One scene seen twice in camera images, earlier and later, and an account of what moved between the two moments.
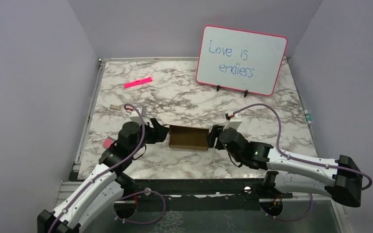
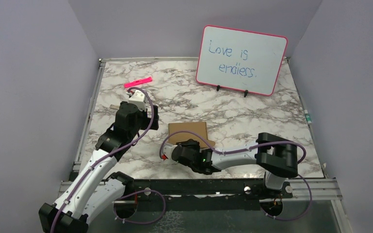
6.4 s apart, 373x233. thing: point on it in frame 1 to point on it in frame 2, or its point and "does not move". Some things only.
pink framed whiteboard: [241, 60] does not move
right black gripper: [216, 130] to [190, 143]
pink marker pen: [138, 82] does not move
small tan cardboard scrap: [115, 107] does not move
